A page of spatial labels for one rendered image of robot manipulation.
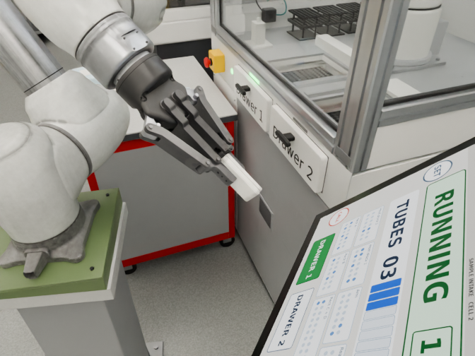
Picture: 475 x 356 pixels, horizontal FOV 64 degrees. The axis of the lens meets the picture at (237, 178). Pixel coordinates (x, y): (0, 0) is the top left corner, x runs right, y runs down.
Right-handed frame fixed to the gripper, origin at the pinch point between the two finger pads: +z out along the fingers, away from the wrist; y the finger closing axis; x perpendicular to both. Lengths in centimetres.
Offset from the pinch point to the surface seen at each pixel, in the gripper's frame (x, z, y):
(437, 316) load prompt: -20.6, 17.2, -13.3
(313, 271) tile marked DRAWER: -0.4, 17.0, -2.4
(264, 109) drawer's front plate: 33, -1, 57
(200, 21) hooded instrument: 77, -50, 123
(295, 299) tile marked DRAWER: 0.7, 17.0, -7.2
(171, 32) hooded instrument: 85, -56, 112
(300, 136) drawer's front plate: 19.2, 8.9, 42.9
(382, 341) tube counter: -15.5, 17.2, -15.2
